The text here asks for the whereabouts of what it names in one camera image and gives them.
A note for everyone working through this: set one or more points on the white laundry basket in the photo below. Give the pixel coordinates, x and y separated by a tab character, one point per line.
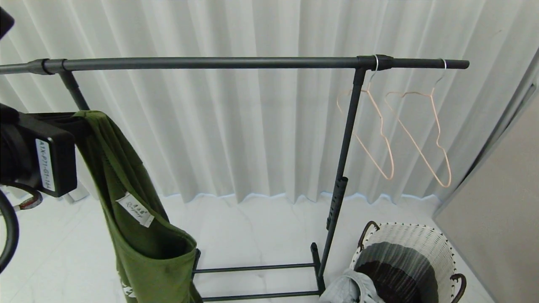
421	240

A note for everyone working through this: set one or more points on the pink clothes hanger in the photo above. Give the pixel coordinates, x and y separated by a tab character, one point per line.
392	166
449	170

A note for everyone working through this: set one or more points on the black clothes rack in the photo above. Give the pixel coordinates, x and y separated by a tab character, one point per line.
210	63

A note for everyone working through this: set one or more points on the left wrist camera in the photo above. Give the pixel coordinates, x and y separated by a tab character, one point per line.
5	23

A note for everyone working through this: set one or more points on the white curtain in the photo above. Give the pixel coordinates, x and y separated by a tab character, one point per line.
210	126

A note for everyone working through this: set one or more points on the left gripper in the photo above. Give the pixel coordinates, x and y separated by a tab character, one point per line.
25	155

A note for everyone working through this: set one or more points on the pale grey shorts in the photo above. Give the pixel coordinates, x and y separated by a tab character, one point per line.
349	290

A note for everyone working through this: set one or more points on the green printed shirt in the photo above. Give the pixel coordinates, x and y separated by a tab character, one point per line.
147	261

